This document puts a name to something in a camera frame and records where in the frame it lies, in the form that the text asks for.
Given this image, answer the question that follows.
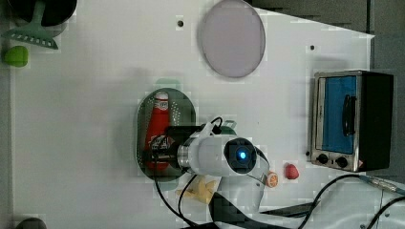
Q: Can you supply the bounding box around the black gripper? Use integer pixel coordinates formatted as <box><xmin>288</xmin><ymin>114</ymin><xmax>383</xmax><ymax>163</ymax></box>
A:
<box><xmin>141</xmin><ymin>126</ymin><xmax>203</xmax><ymax>169</ymax></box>

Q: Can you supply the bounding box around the red plush ketchup bottle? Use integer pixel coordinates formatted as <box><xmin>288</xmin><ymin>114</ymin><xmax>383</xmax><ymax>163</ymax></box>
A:
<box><xmin>144</xmin><ymin>91</ymin><xmax>170</xmax><ymax>153</ymax></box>

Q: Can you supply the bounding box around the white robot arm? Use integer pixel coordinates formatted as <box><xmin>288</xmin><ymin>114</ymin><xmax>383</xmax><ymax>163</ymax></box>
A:
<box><xmin>141</xmin><ymin>123</ymin><xmax>269</xmax><ymax>229</ymax></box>

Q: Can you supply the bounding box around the green oval strainer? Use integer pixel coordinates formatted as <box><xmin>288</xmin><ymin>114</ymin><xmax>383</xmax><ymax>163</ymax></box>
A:
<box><xmin>134</xmin><ymin>78</ymin><xmax>196</xmax><ymax>191</ymax></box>

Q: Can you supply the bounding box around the yellow banana peel toy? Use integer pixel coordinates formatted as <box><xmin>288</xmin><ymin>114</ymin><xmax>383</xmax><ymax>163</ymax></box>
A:
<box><xmin>176</xmin><ymin>176</ymin><xmax>218</xmax><ymax>204</ymax></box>

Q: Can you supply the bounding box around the green mug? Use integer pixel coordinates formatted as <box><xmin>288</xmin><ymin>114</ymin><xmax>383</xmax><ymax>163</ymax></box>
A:
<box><xmin>220</xmin><ymin>120</ymin><xmax>237</xmax><ymax>135</ymax></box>

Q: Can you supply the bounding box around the orange slice toy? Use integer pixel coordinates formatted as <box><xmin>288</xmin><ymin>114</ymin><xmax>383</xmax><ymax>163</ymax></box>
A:
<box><xmin>266</xmin><ymin>171</ymin><xmax>278</xmax><ymax>188</ymax></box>

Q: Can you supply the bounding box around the lilac round plate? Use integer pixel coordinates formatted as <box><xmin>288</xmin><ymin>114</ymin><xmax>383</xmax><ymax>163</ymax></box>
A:
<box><xmin>200</xmin><ymin>0</ymin><xmax>266</xmax><ymax>77</ymax></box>

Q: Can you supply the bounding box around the red strawberry toy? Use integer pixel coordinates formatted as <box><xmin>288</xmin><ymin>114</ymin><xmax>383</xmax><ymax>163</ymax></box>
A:
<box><xmin>285</xmin><ymin>164</ymin><xmax>300</xmax><ymax>179</ymax></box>

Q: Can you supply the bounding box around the green spatula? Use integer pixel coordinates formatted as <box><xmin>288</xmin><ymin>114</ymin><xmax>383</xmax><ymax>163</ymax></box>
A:
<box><xmin>2</xmin><ymin>0</ymin><xmax>58</xmax><ymax>50</ymax></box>

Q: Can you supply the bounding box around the black cylinder cup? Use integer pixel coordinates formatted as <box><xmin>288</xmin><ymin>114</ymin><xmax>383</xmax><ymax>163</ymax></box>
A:
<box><xmin>7</xmin><ymin>0</ymin><xmax>77</xmax><ymax>27</ymax></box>

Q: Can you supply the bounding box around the black toaster oven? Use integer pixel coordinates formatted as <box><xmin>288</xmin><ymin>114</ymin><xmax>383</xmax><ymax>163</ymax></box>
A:
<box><xmin>310</xmin><ymin>71</ymin><xmax>394</xmax><ymax>173</ymax></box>

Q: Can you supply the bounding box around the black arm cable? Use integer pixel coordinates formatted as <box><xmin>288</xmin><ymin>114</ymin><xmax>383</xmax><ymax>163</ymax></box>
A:
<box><xmin>152</xmin><ymin>115</ymin><xmax>224</xmax><ymax>229</ymax></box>

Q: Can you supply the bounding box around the black cylinder post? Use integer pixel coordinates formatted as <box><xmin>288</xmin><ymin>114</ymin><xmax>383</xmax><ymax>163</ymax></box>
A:
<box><xmin>15</xmin><ymin>218</ymin><xmax>47</xmax><ymax>229</ymax></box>

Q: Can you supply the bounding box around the blue-tipped cable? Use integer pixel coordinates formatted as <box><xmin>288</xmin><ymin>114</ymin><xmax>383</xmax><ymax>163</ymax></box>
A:
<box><xmin>295</xmin><ymin>173</ymin><xmax>405</xmax><ymax>229</ymax></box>

